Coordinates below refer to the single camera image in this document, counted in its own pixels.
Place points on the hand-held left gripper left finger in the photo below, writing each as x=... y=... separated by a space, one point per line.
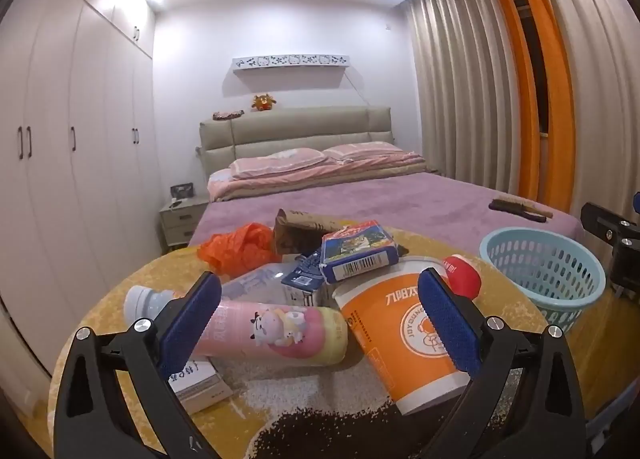
x=187 y=329

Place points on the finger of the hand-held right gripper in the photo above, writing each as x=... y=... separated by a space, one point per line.
x=607 y=224
x=629 y=264

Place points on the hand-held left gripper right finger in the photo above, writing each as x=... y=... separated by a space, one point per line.
x=450 y=324

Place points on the light blue plastic basket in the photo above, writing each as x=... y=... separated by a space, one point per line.
x=592 y=289

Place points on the red and white small bottle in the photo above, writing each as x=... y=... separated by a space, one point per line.
x=465 y=276

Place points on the orange paper cup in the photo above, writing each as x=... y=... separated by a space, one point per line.
x=395 y=334

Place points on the pink cartoon print bottle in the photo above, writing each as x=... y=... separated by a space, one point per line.
x=280 y=331

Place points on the blue printed carton box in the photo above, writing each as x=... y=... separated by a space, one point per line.
x=357 y=246

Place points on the blue and white milk carton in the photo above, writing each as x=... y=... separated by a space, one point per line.
x=305 y=286

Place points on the small white box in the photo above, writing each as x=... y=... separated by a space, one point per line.
x=205 y=386

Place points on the clear plastic bottle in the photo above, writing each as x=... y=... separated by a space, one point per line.
x=260 y=284

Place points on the dark bed brush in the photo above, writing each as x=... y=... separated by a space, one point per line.
x=515 y=209

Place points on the orange plastic bag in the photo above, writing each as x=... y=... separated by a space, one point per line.
x=240 y=246

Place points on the beige nightstand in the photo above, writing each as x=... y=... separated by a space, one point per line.
x=180 y=226

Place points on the orange curtain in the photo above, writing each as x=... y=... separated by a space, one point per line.
x=557 y=114
x=520 y=89

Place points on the beige curtain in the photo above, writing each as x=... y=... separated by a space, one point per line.
x=595 y=89
x=450 y=89

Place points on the brown cardboard box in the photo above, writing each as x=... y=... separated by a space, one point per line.
x=290 y=234

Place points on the purple bedspread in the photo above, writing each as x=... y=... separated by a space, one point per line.
x=380 y=199

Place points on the dark window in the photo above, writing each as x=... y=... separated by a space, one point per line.
x=535 y=64

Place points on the folded pink quilt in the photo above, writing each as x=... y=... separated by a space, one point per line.
x=300 y=179

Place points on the pink pillow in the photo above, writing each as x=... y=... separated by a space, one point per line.
x=275 y=161
x=365 y=150

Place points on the dark patterned cloth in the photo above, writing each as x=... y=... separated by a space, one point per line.
x=227 y=114

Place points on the white wardrobe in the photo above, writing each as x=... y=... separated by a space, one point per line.
x=75 y=139

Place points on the beige upholstered bed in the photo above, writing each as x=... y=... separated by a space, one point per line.
x=300 y=126

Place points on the orange plush toy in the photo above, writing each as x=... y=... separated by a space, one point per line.
x=263 y=102

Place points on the black picture frame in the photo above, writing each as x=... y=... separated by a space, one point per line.
x=181 y=190

